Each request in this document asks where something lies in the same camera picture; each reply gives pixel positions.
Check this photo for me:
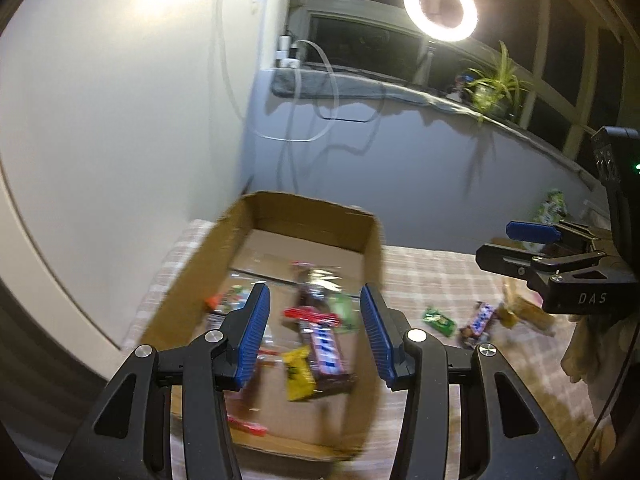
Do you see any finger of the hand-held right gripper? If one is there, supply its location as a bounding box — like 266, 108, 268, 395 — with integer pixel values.
506, 220, 608, 256
475, 242, 608, 288

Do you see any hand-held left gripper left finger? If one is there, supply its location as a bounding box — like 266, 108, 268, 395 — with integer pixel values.
60, 282, 272, 480

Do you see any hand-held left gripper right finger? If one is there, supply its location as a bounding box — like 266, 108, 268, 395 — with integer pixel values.
360, 283, 581, 480

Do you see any red green snack packet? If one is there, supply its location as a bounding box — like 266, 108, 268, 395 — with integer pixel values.
205, 285, 251, 313

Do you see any green candy wrapper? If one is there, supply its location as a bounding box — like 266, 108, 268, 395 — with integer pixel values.
327, 294, 361, 333

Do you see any brown blue candy bar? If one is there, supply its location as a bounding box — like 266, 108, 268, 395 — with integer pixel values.
300, 322, 358, 393

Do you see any red label snack packet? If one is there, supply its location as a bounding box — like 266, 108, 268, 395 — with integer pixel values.
282, 306, 342, 328

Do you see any yellow snack packet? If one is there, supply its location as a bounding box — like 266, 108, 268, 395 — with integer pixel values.
281, 345, 321, 403

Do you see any small red snack packet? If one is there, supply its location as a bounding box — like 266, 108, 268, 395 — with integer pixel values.
227, 412, 271, 436

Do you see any cardboard box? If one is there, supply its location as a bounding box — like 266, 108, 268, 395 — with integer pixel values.
137, 190, 386, 463

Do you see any green printed bag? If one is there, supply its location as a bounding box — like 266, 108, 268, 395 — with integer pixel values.
532, 188, 568, 226

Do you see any cream cloth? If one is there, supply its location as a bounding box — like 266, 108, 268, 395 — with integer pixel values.
560, 312, 618, 406

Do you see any blue white candy bar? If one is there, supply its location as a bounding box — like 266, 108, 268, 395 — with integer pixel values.
465, 301, 501, 338

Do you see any bagged sliced bread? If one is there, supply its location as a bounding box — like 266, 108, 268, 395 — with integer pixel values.
501, 280, 557, 335

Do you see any potted spider plant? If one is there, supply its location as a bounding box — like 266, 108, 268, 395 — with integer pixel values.
462, 41, 536, 126

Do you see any small figurine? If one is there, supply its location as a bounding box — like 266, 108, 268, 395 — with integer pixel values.
447, 74, 473, 101

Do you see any black tripod stand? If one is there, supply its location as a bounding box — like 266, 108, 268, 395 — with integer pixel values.
412, 40, 436, 88

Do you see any grey windowsill cloth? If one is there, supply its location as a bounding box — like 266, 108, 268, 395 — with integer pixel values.
271, 62, 596, 181

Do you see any white power strip with chargers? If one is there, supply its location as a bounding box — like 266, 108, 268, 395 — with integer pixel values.
276, 35, 301, 68

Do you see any white cable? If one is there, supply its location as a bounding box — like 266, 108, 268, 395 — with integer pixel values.
217, 0, 340, 143

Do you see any black cable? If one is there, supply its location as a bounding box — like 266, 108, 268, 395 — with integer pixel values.
315, 75, 388, 123

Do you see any ring light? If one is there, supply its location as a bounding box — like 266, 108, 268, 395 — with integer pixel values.
402, 0, 478, 42

